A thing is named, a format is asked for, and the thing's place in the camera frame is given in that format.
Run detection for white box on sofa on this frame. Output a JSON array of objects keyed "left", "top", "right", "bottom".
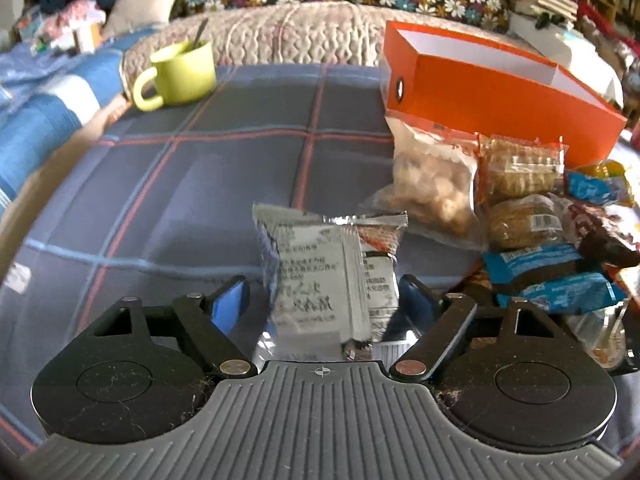
[{"left": 509, "top": 12, "right": 624, "bottom": 108}]

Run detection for stack of books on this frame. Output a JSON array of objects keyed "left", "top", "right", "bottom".
[{"left": 508, "top": 0, "right": 578, "bottom": 23}]

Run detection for metal spoon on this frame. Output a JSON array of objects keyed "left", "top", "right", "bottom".
[{"left": 189, "top": 18, "right": 208, "bottom": 52}]

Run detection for blue cookie snack packet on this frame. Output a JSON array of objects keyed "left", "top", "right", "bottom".
[{"left": 566, "top": 171, "right": 634, "bottom": 206}]

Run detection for clear bag white puffs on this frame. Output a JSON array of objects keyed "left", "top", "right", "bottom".
[{"left": 361, "top": 114, "right": 487, "bottom": 250}]

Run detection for clear pack brown cookies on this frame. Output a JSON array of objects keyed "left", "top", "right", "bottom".
[{"left": 480, "top": 136, "right": 567, "bottom": 204}]

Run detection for plaid blue tablecloth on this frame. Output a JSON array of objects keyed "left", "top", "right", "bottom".
[{"left": 0, "top": 62, "right": 640, "bottom": 461}]

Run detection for red brown jujube bag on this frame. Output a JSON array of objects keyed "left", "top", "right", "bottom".
[{"left": 560, "top": 200, "right": 639, "bottom": 268}]

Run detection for blue black snack bar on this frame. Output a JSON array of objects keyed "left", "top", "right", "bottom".
[{"left": 482, "top": 244, "right": 588, "bottom": 294}]

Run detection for grey snack packet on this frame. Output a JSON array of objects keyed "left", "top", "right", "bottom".
[{"left": 252, "top": 204, "right": 408, "bottom": 344}]

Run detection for yellow chips bag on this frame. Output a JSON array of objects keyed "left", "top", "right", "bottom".
[{"left": 577, "top": 159, "right": 625, "bottom": 180}]

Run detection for orange cardboard box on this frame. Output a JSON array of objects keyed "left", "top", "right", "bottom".
[{"left": 383, "top": 21, "right": 626, "bottom": 167}]

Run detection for blue striped blanket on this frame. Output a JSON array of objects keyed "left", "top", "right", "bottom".
[{"left": 1, "top": 27, "right": 155, "bottom": 209}]

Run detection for round biscuit clear pack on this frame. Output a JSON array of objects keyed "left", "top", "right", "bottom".
[{"left": 488, "top": 194, "right": 564, "bottom": 252}]

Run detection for green mug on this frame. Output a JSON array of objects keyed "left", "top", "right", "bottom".
[{"left": 131, "top": 40, "right": 217, "bottom": 112}]

